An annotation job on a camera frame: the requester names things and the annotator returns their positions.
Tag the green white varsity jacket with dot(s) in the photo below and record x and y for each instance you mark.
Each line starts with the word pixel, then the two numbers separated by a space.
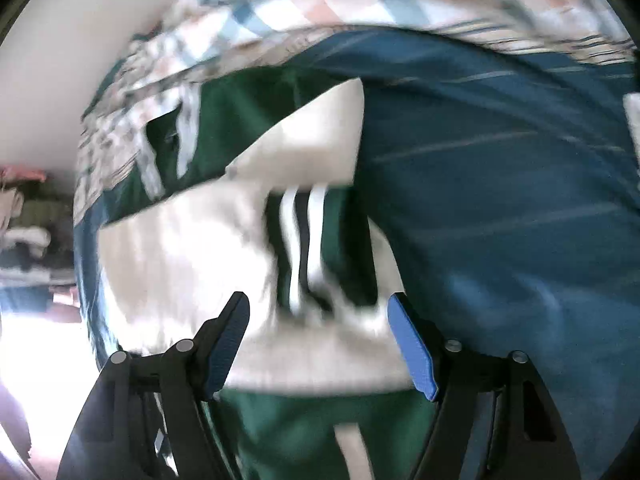
pixel 252 189

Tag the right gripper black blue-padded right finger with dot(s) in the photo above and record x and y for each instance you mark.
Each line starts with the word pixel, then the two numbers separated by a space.
pixel 494 416

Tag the blue striped bed sheet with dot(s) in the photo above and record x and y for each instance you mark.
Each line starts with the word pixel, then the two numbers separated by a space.
pixel 508 189

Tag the white crumpled garment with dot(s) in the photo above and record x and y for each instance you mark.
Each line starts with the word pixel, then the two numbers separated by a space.
pixel 632 110

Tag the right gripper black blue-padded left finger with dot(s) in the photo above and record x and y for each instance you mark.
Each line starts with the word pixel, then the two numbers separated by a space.
pixel 148 417

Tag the plaid checked blanket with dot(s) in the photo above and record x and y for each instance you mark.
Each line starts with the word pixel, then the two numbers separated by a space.
pixel 196 39

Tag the pile of clothes on rack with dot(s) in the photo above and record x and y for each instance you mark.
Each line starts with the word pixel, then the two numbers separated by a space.
pixel 37 248

